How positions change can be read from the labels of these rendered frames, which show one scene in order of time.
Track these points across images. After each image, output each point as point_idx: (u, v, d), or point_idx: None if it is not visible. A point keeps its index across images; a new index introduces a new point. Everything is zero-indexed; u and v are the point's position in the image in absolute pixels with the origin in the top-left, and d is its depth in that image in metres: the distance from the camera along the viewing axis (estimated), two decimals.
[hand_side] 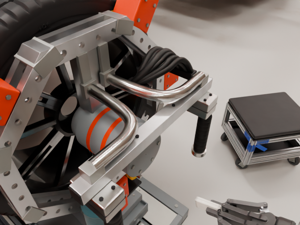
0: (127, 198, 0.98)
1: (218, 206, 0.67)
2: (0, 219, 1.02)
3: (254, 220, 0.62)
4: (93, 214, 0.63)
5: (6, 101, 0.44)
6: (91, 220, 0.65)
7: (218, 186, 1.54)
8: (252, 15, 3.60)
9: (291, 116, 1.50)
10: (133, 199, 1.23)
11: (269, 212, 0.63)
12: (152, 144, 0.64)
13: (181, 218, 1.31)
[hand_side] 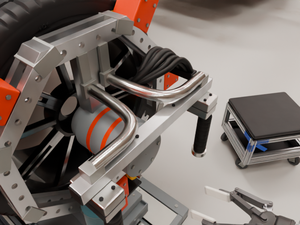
0: (127, 198, 0.98)
1: (227, 194, 0.68)
2: (0, 219, 1.02)
3: (253, 218, 0.62)
4: (93, 214, 0.63)
5: (6, 101, 0.44)
6: (91, 220, 0.65)
7: (218, 186, 1.54)
8: (252, 15, 3.60)
9: (291, 116, 1.50)
10: (133, 199, 1.23)
11: (271, 211, 0.63)
12: (152, 144, 0.64)
13: (181, 218, 1.31)
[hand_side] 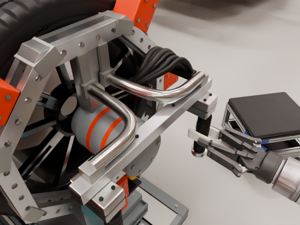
0: (127, 198, 0.98)
1: None
2: (0, 219, 1.02)
3: None
4: (93, 214, 0.63)
5: (6, 101, 0.44)
6: (91, 220, 0.65)
7: (218, 186, 1.54)
8: (252, 15, 3.60)
9: (291, 116, 1.50)
10: (133, 199, 1.23)
11: (245, 171, 0.62)
12: (152, 144, 0.64)
13: (181, 218, 1.31)
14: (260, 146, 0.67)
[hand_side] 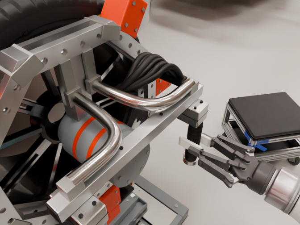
0: (118, 206, 0.96)
1: None
2: None
3: None
4: None
5: None
6: None
7: (218, 186, 1.54)
8: (252, 15, 3.60)
9: (291, 116, 1.50)
10: (127, 205, 1.20)
11: (237, 182, 0.60)
12: (140, 154, 0.61)
13: (181, 218, 1.31)
14: (252, 155, 0.65)
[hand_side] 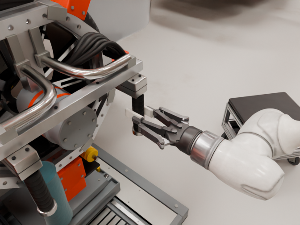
0: (84, 179, 1.05)
1: None
2: (0, 219, 1.02)
3: None
4: None
5: None
6: None
7: (218, 186, 1.54)
8: (252, 15, 3.60)
9: (291, 116, 1.50)
10: (98, 184, 1.29)
11: (168, 144, 0.69)
12: (86, 121, 0.70)
13: (181, 218, 1.31)
14: (186, 123, 0.74)
